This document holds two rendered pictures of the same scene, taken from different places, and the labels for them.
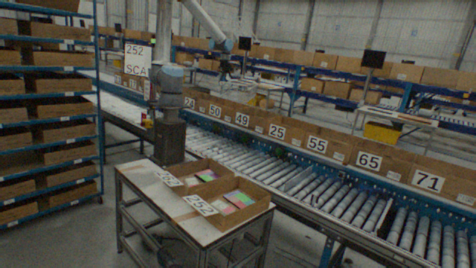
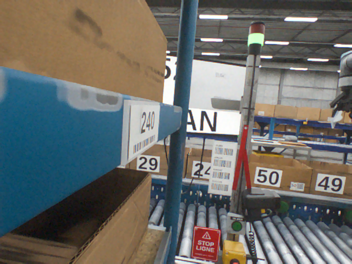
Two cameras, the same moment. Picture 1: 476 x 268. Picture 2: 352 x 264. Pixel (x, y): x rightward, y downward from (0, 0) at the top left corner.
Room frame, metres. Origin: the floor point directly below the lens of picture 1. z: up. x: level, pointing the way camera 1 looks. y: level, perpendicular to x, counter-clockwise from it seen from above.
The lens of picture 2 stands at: (1.97, 1.42, 1.34)
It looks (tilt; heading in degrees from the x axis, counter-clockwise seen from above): 6 degrees down; 331
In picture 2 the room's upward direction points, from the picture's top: 5 degrees clockwise
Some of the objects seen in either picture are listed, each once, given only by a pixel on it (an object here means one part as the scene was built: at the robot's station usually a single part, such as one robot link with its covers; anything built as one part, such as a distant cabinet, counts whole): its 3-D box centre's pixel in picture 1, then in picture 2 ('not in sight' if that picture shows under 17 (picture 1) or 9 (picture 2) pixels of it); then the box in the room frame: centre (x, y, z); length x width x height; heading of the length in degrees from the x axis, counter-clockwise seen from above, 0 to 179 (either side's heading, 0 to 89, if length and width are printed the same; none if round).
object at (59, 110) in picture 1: (61, 105); not in sight; (2.18, 1.53, 0.99); 0.40 x 0.30 x 0.10; 140
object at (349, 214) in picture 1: (354, 207); not in sight; (1.59, -0.84, 0.72); 0.52 x 0.05 x 0.05; 144
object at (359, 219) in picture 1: (364, 211); not in sight; (1.55, -0.89, 0.72); 0.52 x 0.05 x 0.05; 144
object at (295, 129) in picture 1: (291, 130); not in sight; (2.41, -0.49, 0.96); 0.39 x 0.29 x 0.17; 54
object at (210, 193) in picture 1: (231, 200); not in sight; (1.36, -0.01, 0.80); 0.38 x 0.28 x 0.10; 137
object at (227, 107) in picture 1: (228, 111); (271, 171); (2.87, 0.14, 0.96); 0.39 x 0.29 x 0.17; 54
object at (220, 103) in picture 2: not in sight; (214, 98); (2.63, 0.90, 1.40); 0.28 x 0.11 x 0.11; 54
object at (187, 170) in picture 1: (199, 177); not in sight; (1.59, 0.22, 0.80); 0.38 x 0.28 x 0.10; 136
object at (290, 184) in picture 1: (299, 179); not in sight; (1.84, -0.50, 0.76); 0.46 x 0.01 x 0.09; 144
